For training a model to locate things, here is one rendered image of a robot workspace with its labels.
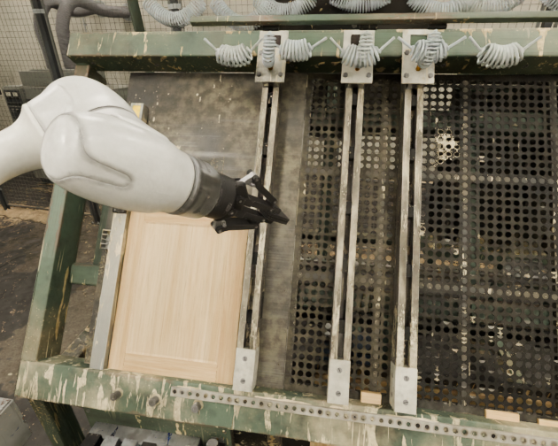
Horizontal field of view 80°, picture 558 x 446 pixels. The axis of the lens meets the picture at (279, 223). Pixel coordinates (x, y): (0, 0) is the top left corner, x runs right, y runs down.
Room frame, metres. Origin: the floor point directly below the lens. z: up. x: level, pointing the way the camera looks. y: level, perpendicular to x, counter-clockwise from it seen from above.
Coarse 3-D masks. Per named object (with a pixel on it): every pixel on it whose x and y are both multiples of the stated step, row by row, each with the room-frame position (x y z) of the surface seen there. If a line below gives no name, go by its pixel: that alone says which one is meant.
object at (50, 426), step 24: (360, 312) 1.26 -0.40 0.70; (360, 336) 1.28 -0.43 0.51; (528, 336) 1.13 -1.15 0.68; (456, 384) 0.78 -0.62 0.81; (480, 384) 0.77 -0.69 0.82; (528, 384) 0.76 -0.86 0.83; (48, 408) 0.80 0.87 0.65; (72, 408) 0.83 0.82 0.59; (48, 432) 0.76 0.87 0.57; (72, 432) 0.83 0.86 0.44; (240, 432) 0.89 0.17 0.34
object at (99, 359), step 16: (144, 112) 1.30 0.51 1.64; (112, 224) 1.05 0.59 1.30; (128, 224) 1.06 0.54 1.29; (112, 240) 1.01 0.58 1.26; (112, 256) 0.98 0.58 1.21; (112, 272) 0.95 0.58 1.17; (112, 288) 0.91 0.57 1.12; (112, 304) 0.88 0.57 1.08; (112, 320) 0.86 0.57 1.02; (96, 336) 0.82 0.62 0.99; (96, 352) 0.79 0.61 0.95; (96, 368) 0.76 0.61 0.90
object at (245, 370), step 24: (264, 48) 1.14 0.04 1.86; (264, 72) 1.23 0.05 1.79; (264, 96) 1.22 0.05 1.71; (264, 120) 1.17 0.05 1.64; (264, 144) 1.12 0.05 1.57; (264, 168) 1.11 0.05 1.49; (264, 240) 0.93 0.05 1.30; (264, 264) 0.90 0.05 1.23; (264, 288) 0.89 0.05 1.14; (240, 312) 0.80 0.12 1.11; (240, 336) 0.76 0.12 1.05; (240, 360) 0.72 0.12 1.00; (240, 384) 0.68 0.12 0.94
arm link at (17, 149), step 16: (64, 80) 0.52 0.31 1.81; (80, 80) 0.51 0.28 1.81; (48, 96) 0.47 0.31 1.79; (64, 96) 0.46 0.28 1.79; (80, 96) 0.47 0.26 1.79; (96, 96) 0.47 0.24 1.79; (112, 96) 0.49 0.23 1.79; (32, 112) 0.44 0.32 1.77; (48, 112) 0.44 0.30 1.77; (16, 128) 0.44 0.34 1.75; (32, 128) 0.43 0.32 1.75; (0, 144) 0.42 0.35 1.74; (16, 144) 0.43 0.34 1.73; (32, 144) 0.43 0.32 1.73; (0, 160) 0.41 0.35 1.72; (16, 160) 0.42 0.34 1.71; (32, 160) 0.43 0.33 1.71; (0, 176) 0.41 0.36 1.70; (16, 176) 0.43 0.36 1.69
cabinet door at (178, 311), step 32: (160, 224) 1.05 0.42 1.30; (192, 224) 1.03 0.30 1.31; (128, 256) 0.99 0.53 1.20; (160, 256) 0.98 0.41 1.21; (192, 256) 0.97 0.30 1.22; (224, 256) 0.96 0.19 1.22; (128, 288) 0.93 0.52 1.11; (160, 288) 0.92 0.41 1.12; (192, 288) 0.91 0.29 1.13; (224, 288) 0.89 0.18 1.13; (128, 320) 0.86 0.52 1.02; (160, 320) 0.85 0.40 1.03; (192, 320) 0.84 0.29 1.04; (224, 320) 0.83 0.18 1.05; (128, 352) 0.80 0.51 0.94; (160, 352) 0.79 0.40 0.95; (192, 352) 0.78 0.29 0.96; (224, 352) 0.77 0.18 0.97
